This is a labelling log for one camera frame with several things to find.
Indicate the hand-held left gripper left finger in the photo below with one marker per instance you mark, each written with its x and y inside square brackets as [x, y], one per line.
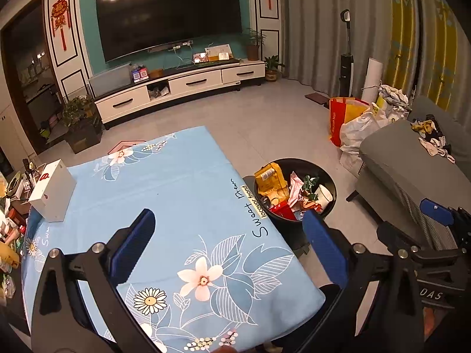
[134, 242]

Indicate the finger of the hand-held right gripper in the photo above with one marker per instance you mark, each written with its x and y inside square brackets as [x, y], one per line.
[436, 211]
[399, 233]

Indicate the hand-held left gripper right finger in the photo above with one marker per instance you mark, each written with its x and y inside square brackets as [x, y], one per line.
[327, 250]

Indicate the orange red wrapper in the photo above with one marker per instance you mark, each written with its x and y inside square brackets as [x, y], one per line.
[310, 206]

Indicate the black trash bin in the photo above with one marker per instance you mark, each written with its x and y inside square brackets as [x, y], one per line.
[285, 228]

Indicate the white paper cup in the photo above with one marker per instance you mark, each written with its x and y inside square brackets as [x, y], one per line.
[323, 195]

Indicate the red carton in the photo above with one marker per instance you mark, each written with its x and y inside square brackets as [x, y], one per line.
[283, 209]

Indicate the red green foil wrapper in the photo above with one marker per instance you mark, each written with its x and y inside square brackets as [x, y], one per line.
[310, 184]

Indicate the pink packet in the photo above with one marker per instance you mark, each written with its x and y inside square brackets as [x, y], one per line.
[296, 187]

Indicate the yellow snack bag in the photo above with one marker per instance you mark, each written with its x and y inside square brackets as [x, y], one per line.
[270, 182]

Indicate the grey sofa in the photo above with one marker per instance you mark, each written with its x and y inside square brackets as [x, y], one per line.
[390, 161]

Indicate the small clothes pile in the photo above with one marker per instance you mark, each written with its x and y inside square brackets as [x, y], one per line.
[434, 139]

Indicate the pink flat box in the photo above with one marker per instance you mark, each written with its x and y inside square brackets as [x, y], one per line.
[127, 146]

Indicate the white box with red mark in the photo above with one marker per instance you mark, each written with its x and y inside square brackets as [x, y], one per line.
[51, 191]

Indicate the large white plastic bag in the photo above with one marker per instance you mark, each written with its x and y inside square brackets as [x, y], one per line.
[360, 128]

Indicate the crumpled grey white cloth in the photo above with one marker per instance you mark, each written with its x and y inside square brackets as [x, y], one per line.
[393, 97]

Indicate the pile of assorted bottles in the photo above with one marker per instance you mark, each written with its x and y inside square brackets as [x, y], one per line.
[13, 224]

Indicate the red yellow shopping bag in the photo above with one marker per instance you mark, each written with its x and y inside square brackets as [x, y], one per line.
[336, 117]

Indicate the white tv cabinet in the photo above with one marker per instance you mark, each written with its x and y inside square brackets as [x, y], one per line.
[125, 103]

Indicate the white paper roll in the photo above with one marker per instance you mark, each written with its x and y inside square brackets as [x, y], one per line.
[373, 77]

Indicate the dark doormat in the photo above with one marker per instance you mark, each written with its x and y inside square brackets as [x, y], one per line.
[317, 98]

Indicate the black upright vacuum cleaner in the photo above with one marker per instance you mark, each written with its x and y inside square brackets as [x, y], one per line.
[346, 70]

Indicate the small potted plant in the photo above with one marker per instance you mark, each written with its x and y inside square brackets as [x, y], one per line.
[272, 71]

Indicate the yellow curtain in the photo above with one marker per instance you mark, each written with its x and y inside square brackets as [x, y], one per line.
[415, 25]

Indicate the white power strip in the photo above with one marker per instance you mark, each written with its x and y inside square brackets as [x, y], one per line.
[180, 45]

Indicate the white yellow box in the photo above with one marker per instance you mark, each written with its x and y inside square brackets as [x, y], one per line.
[219, 51]

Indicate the tall potted plant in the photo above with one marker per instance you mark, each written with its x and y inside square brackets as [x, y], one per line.
[253, 46]

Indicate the grey curtain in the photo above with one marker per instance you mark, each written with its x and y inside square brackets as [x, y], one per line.
[323, 14]

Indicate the black television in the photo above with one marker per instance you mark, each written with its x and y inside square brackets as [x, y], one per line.
[165, 14]

